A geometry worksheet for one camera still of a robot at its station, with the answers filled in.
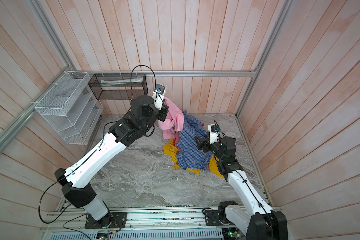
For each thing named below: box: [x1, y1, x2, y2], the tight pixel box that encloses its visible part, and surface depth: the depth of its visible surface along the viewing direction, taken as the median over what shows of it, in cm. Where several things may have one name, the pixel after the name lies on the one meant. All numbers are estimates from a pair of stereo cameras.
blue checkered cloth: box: [176, 110, 213, 170], surface depth 90 cm
